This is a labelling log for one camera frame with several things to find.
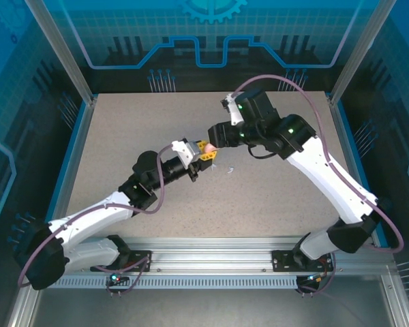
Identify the blue table edge trim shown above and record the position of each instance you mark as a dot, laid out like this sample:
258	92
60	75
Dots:
74	143
351	143

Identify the right aluminium side rail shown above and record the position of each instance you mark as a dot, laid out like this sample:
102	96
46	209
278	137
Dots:
344	143

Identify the small led circuit board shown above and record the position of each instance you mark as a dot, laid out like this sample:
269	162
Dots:
116	278
313	278

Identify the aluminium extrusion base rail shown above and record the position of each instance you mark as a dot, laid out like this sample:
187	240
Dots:
208	252

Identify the right blue table edge trim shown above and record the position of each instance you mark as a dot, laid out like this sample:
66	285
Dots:
351	143

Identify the right aluminium frame post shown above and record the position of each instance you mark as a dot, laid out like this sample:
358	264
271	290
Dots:
358	51

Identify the aluminium frame post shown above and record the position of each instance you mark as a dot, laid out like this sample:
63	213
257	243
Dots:
64	51
358	51

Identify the pink charging case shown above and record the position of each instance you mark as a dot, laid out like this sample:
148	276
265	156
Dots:
210	147

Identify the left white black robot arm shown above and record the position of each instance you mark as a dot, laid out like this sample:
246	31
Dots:
99	213

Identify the left small LED circuit board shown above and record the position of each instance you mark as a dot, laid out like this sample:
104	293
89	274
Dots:
116	278

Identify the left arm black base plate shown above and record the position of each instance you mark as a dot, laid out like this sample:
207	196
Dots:
141	260

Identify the left blue table edge trim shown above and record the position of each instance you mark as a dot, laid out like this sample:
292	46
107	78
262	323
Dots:
74	143

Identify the right small LED circuit board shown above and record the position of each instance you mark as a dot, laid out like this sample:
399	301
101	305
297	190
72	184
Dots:
313	278

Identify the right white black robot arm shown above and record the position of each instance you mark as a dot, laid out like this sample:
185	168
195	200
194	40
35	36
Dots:
327	177

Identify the left aluminium side rail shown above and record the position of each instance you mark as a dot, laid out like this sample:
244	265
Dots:
81	143

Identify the aluminium side rail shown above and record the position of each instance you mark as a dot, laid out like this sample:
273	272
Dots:
81	143
344	143

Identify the left aluminium frame post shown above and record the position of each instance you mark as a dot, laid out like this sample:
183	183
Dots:
64	51

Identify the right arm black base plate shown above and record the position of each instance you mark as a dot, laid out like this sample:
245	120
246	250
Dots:
281	260

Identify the grey metal sheet shelf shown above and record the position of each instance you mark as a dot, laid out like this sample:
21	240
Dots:
208	310

